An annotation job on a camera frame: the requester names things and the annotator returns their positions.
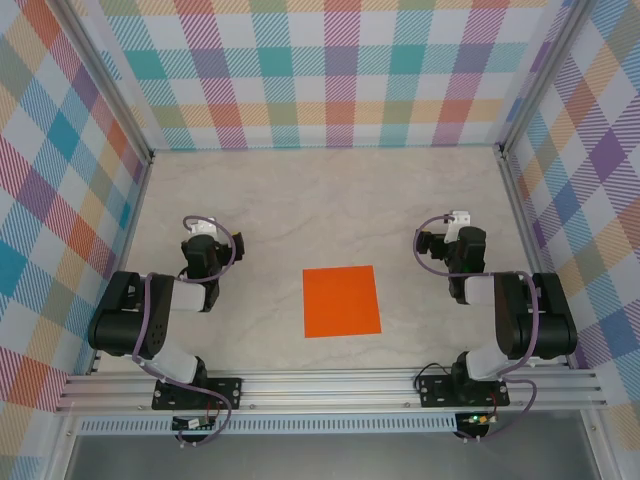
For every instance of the orange square paper sheet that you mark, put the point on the orange square paper sheet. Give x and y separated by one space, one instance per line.
342 300

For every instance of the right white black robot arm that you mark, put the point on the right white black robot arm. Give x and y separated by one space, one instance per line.
550 320

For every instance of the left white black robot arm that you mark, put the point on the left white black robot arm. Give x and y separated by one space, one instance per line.
115 325

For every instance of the grey metal panel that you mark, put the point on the grey metal panel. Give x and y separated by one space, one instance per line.
325 457

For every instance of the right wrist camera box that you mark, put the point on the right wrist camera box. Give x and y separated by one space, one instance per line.
459 218

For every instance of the aluminium table side rail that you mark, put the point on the aluminium table side rail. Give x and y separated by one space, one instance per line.
131 225
525 225

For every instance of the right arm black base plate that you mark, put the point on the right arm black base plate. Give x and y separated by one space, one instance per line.
435 390

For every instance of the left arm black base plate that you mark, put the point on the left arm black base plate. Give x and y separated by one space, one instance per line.
225 392

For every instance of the aluminium mounting rail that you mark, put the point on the aluminium mounting rail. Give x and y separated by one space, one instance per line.
325 390

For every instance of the aluminium frame post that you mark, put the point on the aluminium frame post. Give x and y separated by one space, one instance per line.
540 75
107 75

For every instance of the aluminium frame leg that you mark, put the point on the aluminium frame leg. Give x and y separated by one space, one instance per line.
600 450
61 450

